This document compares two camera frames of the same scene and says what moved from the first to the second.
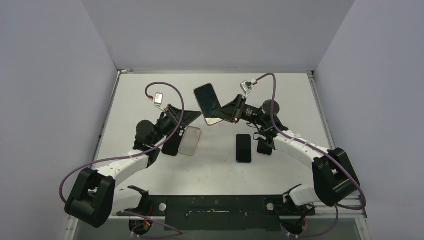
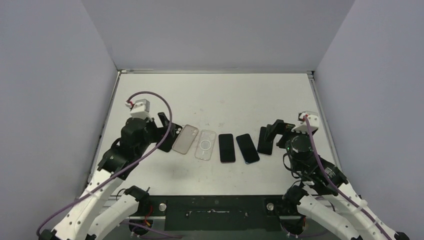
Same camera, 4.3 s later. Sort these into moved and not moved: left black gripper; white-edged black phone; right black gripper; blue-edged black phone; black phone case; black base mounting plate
Moved: right black gripper; left black gripper; black phone case; blue-edged black phone
Not moved: black base mounting plate; white-edged black phone
